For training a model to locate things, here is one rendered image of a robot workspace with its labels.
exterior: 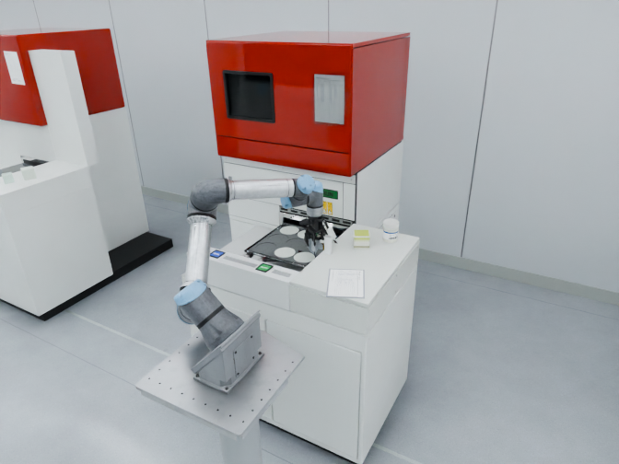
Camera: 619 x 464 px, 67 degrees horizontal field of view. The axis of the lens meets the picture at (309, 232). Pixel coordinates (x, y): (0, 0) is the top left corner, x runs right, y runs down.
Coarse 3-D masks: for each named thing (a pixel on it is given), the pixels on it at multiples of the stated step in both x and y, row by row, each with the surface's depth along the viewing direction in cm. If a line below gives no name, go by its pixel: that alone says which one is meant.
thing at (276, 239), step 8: (288, 224) 254; (280, 232) 245; (264, 240) 237; (272, 240) 237; (280, 240) 237; (288, 240) 237; (296, 240) 237; (304, 240) 236; (256, 248) 230; (264, 248) 230; (272, 248) 230; (296, 248) 229; (304, 248) 229; (272, 256) 222; (304, 264) 215
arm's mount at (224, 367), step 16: (256, 320) 163; (240, 336) 156; (256, 336) 166; (224, 352) 150; (240, 352) 158; (256, 352) 168; (192, 368) 160; (208, 368) 156; (224, 368) 152; (240, 368) 160; (208, 384) 159; (224, 384) 157
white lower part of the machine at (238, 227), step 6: (396, 204) 296; (396, 210) 297; (384, 216) 280; (390, 216) 288; (396, 216) 300; (234, 222) 281; (240, 222) 278; (246, 222) 277; (234, 228) 283; (240, 228) 280; (246, 228) 278; (234, 234) 285; (240, 234) 282
